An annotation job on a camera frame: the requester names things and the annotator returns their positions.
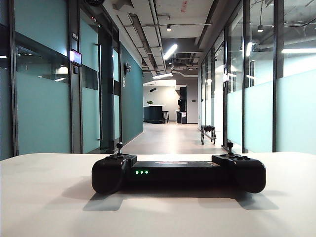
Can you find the black remote control with joysticks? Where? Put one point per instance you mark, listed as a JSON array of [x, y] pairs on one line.
[[172, 174]]

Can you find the black quadruped robot dog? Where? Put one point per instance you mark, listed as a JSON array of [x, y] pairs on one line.
[[208, 128]]

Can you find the black door card reader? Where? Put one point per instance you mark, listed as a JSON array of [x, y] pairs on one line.
[[76, 70]]

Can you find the glowing door display screen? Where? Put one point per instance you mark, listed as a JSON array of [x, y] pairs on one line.
[[75, 56]]

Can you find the room number door sign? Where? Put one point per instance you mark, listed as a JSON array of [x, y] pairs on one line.
[[75, 36]]

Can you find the dark counter with white top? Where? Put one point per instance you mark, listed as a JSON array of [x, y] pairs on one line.
[[153, 114]]

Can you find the dark wooden bar stool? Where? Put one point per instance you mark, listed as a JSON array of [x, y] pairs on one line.
[[166, 116]]

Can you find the green potted plant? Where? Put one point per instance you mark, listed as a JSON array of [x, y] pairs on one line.
[[150, 102]]

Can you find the tall black cabinet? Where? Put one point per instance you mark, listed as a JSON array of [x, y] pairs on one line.
[[183, 98]]

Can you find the low long ceiling light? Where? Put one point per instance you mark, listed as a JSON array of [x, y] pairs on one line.
[[162, 75]]

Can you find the long bright ceiling light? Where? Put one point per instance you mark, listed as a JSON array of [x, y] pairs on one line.
[[170, 51]]

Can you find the small ceiling spotlight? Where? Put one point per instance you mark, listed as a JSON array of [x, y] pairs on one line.
[[169, 28]]

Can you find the black round ceiling dome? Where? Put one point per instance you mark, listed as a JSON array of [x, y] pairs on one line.
[[95, 2]]

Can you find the black pendant lamp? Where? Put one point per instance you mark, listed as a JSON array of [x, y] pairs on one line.
[[260, 29]]

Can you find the black wall mounted device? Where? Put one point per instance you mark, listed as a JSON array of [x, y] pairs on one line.
[[153, 90]]

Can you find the small white wall sign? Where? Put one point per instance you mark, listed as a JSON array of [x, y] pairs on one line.
[[124, 82]]

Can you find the round metal wall ornament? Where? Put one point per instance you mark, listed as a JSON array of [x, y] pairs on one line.
[[128, 68]]

